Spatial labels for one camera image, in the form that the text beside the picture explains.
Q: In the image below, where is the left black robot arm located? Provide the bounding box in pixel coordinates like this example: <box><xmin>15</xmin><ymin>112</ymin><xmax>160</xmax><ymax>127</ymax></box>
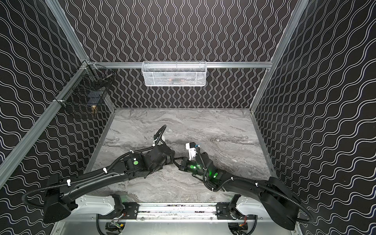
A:
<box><xmin>43</xmin><ymin>144</ymin><xmax>175</xmax><ymax>223</ymax></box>

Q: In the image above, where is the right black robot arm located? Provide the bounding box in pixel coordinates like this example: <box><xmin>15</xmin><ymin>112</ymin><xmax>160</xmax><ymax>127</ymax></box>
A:
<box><xmin>171</xmin><ymin>152</ymin><xmax>301</xmax><ymax>231</ymax></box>

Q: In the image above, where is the brass padlock in basket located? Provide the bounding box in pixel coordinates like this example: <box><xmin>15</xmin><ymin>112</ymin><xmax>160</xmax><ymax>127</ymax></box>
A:
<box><xmin>91</xmin><ymin>105</ymin><xmax>98</xmax><ymax>116</ymax></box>

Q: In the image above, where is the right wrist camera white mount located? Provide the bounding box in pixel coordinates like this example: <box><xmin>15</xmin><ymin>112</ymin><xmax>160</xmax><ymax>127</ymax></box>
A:
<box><xmin>186</xmin><ymin>142</ymin><xmax>200</xmax><ymax>161</ymax></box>

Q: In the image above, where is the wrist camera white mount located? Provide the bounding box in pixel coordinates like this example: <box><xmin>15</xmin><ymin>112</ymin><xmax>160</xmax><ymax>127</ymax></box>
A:
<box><xmin>153</xmin><ymin>134</ymin><xmax>165</xmax><ymax>145</ymax></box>
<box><xmin>186</xmin><ymin>142</ymin><xmax>200</xmax><ymax>161</ymax></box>

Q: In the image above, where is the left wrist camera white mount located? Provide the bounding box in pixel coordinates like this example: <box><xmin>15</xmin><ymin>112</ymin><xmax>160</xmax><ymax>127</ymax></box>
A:
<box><xmin>153</xmin><ymin>134</ymin><xmax>165</xmax><ymax>145</ymax></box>

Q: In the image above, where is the right black corrugated cable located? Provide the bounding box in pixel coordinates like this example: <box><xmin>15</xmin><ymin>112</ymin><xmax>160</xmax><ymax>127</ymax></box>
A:
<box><xmin>195</xmin><ymin>146</ymin><xmax>314</xmax><ymax>224</ymax></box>

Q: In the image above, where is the black corrugated cable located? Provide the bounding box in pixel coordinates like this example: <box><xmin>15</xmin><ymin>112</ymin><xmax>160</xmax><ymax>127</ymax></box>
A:
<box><xmin>195</xmin><ymin>146</ymin><xmax>314</xmax><ymax>224</ymax></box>
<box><xmin>21</xmin><ymin>124</ymin><xmax>167</xmax><ymax>210</ymax></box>

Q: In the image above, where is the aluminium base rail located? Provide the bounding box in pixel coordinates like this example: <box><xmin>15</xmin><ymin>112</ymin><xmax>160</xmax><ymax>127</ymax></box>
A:
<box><xmin>58</xmin><ymin>201</ymin><xmax>265</xmax><ymax>222</ymax></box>

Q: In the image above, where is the left black corrugated cable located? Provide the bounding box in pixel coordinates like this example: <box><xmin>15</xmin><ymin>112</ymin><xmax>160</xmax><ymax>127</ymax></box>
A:
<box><xmin>21</xmin><ymin>124</ymin><xmax>167</xmax><ymax>210</ymax></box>

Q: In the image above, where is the white mesh wall basket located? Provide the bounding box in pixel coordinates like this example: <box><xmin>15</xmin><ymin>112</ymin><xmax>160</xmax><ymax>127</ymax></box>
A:
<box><xmin>142</xmin><ymin>61</ymin><xmax>208</xmax><ymax>87</ymax></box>

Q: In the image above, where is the black wire wall basket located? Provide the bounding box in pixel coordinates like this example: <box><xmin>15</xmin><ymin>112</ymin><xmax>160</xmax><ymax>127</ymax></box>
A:
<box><xmin>58</xmin><ymin>64</ymin><xmax>116</xmax><ymax>119</ymax></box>

